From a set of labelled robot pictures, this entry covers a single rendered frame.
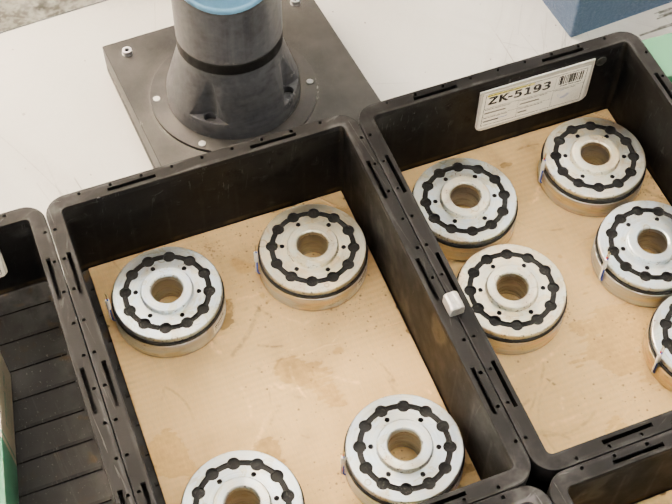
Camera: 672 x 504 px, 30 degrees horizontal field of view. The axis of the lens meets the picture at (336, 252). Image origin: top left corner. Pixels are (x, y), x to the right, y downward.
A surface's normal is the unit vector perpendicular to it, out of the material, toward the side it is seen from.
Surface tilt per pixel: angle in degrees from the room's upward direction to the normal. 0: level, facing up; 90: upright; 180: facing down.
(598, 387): 0
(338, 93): 4
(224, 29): 87
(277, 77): 70
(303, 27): 4
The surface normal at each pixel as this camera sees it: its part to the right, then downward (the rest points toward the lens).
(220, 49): -0.09, 0.79
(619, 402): 0.00, -0.55
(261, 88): 0.56, 0.43
